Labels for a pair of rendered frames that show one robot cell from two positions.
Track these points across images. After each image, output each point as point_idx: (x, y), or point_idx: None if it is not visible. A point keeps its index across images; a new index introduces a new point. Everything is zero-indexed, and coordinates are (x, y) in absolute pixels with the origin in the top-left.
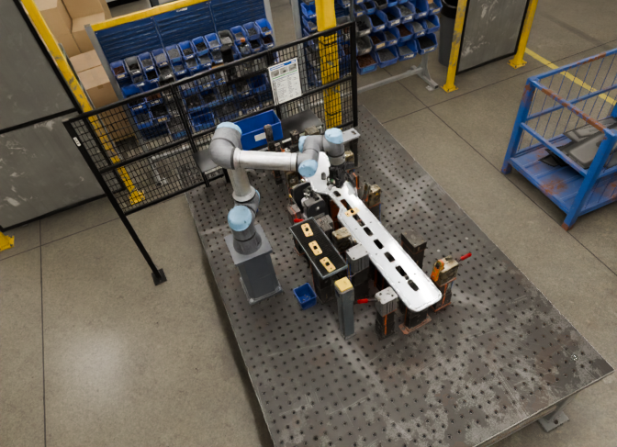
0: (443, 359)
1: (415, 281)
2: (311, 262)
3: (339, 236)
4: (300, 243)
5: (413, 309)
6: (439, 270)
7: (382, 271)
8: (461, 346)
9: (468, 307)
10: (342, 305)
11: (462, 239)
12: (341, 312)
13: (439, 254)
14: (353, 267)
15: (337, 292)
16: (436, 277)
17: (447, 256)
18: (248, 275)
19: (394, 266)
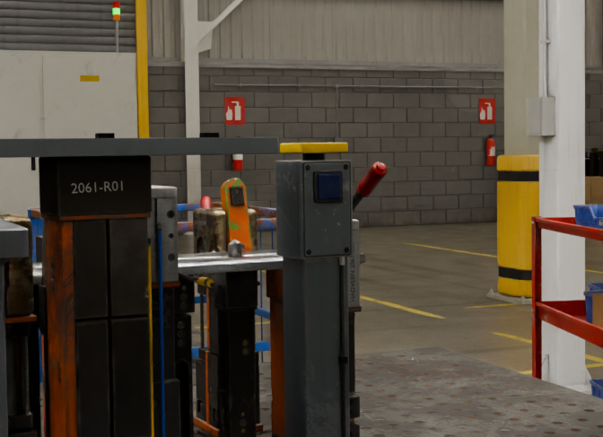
0: (431, 432)
1: (251, 253)
2: (179, 153)
3: (13, 215)
4: (59, 138)
5: (360, 252)
6: (247, 205)
7: (192, 262)
8: (387, 417)
9: (260, 406)
10: (351, 244)
11: None
12: (331, 340)
13: (41, 420)
14: (176, 238)
15: (332, 173)
16: (250, 240)
17: (197, 209)
18: (7, 423)
19: (179, 260)
